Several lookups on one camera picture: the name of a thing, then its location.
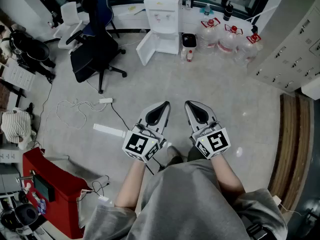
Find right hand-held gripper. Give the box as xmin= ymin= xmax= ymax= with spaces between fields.
xmin=184 ymin=100 xmax=231 ymax=160

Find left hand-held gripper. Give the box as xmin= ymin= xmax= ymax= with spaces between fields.
xmin=121 ymin=100 xmax=172 ymax=164

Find white water dispenser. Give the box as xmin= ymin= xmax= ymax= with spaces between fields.
xmin=143 ymin=0 xmax=183 ymax=56

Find person's right forearm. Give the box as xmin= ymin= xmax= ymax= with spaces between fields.
xmin=209 ymin=154 xmax=246 ymax=202

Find person's left forearm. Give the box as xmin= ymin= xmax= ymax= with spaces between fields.
xmin=114 ymin=156 xmax=147 ymax=212

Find person's dark trousers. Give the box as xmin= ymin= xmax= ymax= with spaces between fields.
xmin=186 ymin=145 xmax=201 ymax=163

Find person's shoe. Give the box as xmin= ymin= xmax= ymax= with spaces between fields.
xmin=166 ymin=145 xmax=187 ymax=167

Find flat white bar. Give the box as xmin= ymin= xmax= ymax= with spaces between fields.
xmin=93 ymin=123 xmax=127 ymax=138

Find white trash bin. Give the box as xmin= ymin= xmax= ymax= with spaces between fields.
xmin=181 ymin=32 xmax=198 ymax=55

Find large clear water bottle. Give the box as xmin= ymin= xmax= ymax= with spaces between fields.
xmin=195 ymin=17 xmax=221 ymax=56
xmin=233 ymin=33 xmax=264 ymax=68
xmin=216 ymin=23 xmax=244 ymax=59

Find person's gray shirt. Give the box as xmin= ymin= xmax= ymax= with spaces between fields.
xmin=83 ymin=158 xmax=289 ymax=240

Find white drip tray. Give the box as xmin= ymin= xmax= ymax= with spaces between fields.
xmin=152 ymin=28 xmax=179 ymax=36

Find black office chair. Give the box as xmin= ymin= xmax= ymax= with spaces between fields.
xmin=66 ymin=0 xmax=128 ymax=95

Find gray metal lockers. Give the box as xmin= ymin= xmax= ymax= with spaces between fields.
xmin=247 ymin=5 xmax=320 ymax=94

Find black thermos flask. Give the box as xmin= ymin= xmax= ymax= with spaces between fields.
xmin=222 ymin=0 xmax=234 ymax=22

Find red stand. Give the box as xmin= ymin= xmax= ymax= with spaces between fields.
xmin=21 ymin=146 xmax=94 ymax=240

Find white box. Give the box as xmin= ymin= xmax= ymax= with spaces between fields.
xmin=301 ymin=76 xmax=320 ymax=100

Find blue office chair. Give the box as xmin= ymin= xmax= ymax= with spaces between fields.
xmin=81 ymin=0 xmax=121 ymax=39

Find black tablet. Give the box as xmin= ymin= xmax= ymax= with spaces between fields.
xmin=32 ymin=173 xmax=56 ymax=203

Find white chair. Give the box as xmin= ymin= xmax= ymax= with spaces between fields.
xmin=52 ymin=1 xmax=84 ymax=55

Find black headset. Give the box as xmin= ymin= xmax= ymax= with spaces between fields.
xmin=0 ymin=203 xmax=40 ymax=232

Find black floor cable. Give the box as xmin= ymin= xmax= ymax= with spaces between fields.
xmin=109 ymin=103 xmax=131 ymax=132

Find tangled white floor cable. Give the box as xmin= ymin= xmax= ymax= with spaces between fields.
xmin=55 ymin=98 xmax=109 ymax=130

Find thin black cable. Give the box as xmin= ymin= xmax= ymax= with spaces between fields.
xmin=90 ymin=175 xmax=111 ymax=198

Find harness strap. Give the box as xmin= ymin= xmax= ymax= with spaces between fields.
xmin=246 ymin=222 xmax=274 ymax=240

